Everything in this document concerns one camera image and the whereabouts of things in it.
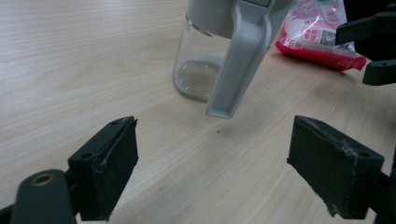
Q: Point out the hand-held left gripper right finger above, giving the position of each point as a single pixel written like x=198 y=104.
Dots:
x=333 y=168

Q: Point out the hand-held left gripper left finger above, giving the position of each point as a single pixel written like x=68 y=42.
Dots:
x=106 y=174

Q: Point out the red and white plastic bag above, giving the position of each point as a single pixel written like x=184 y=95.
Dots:
x=311 y=37

